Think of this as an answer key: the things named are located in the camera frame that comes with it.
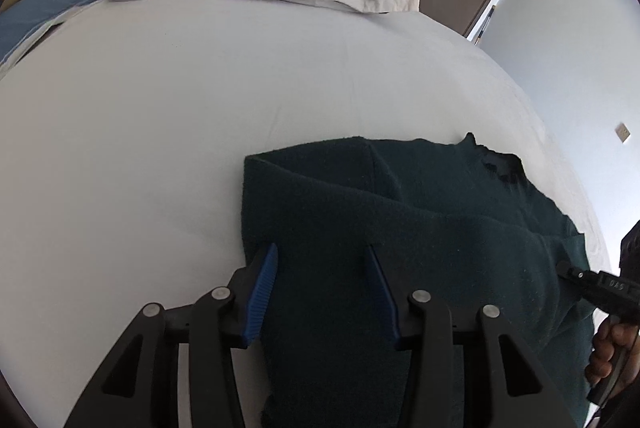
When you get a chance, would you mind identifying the dark green knit sweater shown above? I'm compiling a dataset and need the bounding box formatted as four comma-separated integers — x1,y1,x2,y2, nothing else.
241,132,601,428

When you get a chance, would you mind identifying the blue blanket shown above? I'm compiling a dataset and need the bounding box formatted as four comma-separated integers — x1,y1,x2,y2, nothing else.
0,0,126,72

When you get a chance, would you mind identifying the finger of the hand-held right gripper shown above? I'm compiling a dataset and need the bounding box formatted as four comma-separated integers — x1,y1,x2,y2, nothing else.
556,260,597,298

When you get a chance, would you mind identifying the bed with white sheet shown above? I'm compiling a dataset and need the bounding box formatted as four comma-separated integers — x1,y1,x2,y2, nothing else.
0,0,613,409

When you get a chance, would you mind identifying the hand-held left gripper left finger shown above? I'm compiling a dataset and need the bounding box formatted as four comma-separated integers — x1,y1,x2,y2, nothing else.
64,242,279,428

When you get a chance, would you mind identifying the person's right hand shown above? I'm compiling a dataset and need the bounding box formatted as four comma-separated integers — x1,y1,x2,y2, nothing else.
584,314,640,387

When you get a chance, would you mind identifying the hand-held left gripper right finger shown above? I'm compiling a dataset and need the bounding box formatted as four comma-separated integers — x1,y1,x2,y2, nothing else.
367,245,579,428

